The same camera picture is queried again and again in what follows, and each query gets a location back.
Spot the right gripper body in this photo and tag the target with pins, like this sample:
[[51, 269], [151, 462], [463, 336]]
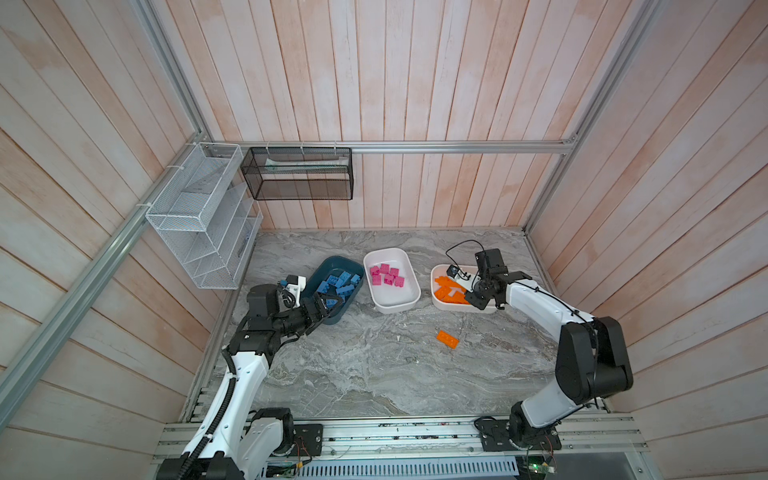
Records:
[[477, 296]]

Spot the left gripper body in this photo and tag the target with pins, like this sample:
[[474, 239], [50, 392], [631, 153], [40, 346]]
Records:
[[305, 318]]

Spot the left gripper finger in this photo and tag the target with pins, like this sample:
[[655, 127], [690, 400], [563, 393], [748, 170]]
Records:
[[328, 315], [320, 298]]

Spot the blue lego double brick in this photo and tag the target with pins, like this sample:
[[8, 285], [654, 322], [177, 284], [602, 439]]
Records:
[[345, 290]]

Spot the long orange technic lego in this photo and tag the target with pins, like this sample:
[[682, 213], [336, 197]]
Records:
[[445, 281]]

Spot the orange lego plate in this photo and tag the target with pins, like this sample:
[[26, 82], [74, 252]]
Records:
[[443, 294], [447, 339]]

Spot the orange lego bottom plate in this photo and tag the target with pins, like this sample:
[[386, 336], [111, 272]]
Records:
[[447, 339]]

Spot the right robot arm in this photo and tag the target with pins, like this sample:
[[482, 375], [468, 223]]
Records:
[[592, 359]]

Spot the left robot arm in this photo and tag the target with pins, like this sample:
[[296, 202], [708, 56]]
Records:
[[240, 384]]

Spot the dark teal plastic bin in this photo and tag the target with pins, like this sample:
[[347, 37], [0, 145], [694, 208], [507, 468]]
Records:
[[337, 276]]

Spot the right white plastic bin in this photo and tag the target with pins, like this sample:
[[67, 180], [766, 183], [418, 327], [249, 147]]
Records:
[[440, 270]]

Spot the white plastic bin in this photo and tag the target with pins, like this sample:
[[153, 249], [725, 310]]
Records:
[[440, 270], [389, 299]]

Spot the middle white plastic bin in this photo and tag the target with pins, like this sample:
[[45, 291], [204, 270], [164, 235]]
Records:
[[389, 299]]

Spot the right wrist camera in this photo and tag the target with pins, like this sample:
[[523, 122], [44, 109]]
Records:
[[461, 277]]

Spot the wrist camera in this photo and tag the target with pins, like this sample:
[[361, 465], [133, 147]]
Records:
[[290, 289], [461, 277]]

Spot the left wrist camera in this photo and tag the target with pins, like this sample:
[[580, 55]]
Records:
[[290, 289]]

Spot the white wire mesh shelf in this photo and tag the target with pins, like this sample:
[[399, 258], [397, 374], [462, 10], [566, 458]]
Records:
[[205, 219]]

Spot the black wire mesh basket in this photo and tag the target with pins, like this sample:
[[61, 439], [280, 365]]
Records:
[[299, 173]]

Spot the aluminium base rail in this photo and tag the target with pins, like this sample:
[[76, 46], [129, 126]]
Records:
[[585, 446]]

